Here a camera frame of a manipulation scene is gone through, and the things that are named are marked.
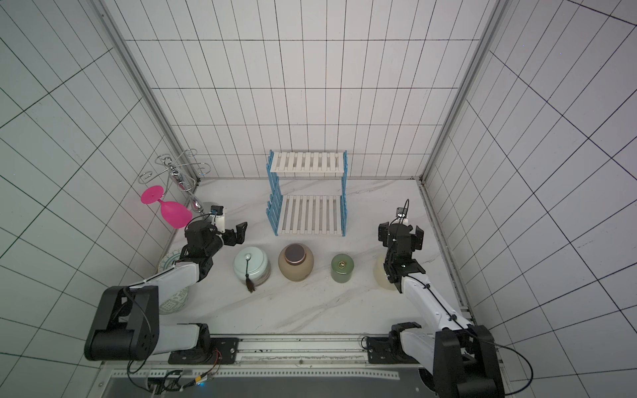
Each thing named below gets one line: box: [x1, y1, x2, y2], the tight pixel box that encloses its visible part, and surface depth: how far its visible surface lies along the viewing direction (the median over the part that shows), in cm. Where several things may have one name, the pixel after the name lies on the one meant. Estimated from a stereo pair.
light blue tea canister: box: [233, 246, 271, 287], surface depth 82 cm
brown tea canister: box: [277, 242, 315, 282], surface depth 81 cm
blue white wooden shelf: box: [265, 150, 348, 237], surface depth 105 cm
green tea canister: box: [330, 252, 355, 284], surface depth 84 cm
